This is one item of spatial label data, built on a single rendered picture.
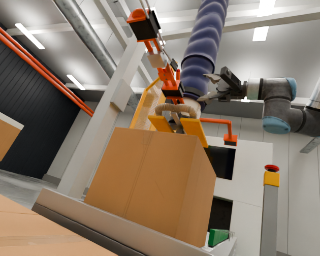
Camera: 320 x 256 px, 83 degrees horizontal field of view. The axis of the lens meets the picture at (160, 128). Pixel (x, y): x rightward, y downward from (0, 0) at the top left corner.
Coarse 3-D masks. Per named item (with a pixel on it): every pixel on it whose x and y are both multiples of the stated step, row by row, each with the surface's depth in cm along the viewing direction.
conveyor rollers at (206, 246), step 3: (207, 234) 194; (207, 237) 156; (207, 240) 132; (225, 240) 187; (207, 243) 116; (219, 243) 143; (204, 246) 101; (207, 246) 101; (210, 246) 107; (213, 246) 114; (216, 246) 114; (204, 249) 92; (207, 249) 92; (210, 249) 99
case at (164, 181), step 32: (128, 128) 82; (128, 160) 74; (160, 160) 68; (192, 160) 64; (96, 192) 72; (128, 192) 67; (160, 192) 63; (192, 192) 67; (160, 224) 58; (192, 224) 71
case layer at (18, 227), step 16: (0, 208) 51; (16, 208) 56; (0, 224) 40; (16, 224) 43; (32, 224) 46; (48, 224) 51; (0, 240) 32; (16, 240) 34; (32, 240) 36; (48, 240) 39; (64, 240) 42; (80, 240) 46
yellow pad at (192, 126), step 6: (180, 120) 91; (186, 120) 90; (192, 120) 89; (198, 120) 87; (186, 126) 95; (192, 126) 93; (198, 126) 91; (186, 132) 102; (192, 132) 100; (198, 132) 97; (204, 138) 103; (204, 144) 111
